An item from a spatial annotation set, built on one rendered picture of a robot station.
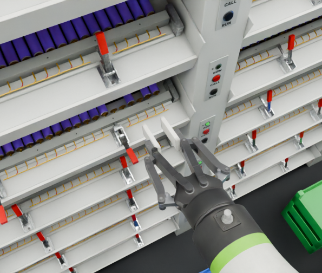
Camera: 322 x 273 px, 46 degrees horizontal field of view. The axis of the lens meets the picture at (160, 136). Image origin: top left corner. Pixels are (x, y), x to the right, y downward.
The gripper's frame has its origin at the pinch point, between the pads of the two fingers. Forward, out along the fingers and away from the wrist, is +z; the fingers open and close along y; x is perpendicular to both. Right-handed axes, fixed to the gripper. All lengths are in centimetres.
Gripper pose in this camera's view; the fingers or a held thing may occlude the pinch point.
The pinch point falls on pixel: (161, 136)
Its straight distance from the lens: 70.7
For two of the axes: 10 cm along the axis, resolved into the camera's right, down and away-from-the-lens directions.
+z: -4.2, -6.3, 6.5
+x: 1.0, 6.8, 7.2
